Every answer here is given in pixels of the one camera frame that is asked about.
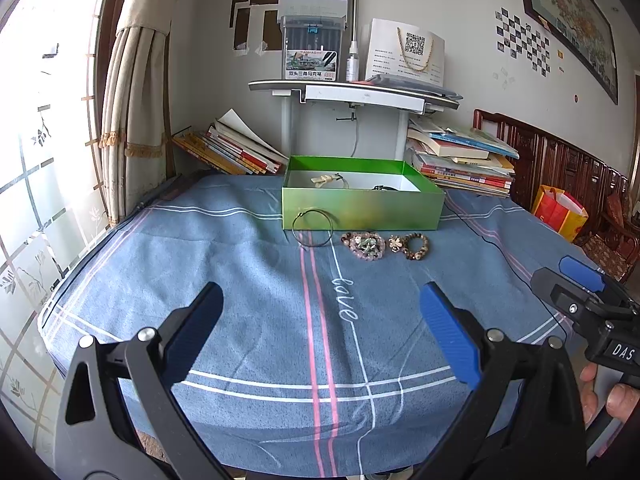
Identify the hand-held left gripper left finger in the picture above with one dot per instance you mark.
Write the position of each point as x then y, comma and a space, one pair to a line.
197, 330

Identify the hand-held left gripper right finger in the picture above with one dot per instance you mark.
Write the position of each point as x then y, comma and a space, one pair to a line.
450, 335

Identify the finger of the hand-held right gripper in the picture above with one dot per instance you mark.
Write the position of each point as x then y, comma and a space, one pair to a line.
555, 287
582, 271

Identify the green cardboard box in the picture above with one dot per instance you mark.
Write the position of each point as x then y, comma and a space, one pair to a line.
360, 210

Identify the person's right hand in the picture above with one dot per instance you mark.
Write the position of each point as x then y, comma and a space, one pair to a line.
589, 395

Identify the red yellow shopping bag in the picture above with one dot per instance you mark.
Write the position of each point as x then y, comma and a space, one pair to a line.
557, 212

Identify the blue plaid tablecloth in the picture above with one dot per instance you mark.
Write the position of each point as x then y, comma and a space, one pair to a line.
250, 270

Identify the dark wooden bench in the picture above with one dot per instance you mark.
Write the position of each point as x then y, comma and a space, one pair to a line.
555, 160

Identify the stack of books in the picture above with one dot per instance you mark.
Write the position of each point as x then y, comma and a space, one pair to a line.
460, 165

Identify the leaning row of books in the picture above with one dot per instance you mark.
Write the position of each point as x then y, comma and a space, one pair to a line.
230, 152

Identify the beige curtain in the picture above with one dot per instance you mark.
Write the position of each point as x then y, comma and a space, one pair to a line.
140, 110

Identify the frosted window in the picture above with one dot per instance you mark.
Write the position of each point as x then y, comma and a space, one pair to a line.
45, 160

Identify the framed floral picture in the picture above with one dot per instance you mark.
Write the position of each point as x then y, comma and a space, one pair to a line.
570, 15

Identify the grey desk shelf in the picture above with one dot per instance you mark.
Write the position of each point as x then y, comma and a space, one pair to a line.
360, 94

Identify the white spray bottle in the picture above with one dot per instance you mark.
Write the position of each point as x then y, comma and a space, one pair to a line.
352, 67

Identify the white paper bag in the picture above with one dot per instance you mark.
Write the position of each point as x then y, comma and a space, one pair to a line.
385, 55

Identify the clear marker pen case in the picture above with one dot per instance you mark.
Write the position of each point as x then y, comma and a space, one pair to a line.
312, 50

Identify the wall photo stickers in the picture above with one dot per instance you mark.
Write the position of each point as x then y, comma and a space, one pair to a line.
525, 42

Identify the black wall tape strips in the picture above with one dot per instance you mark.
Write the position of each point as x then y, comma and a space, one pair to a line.
240, 5

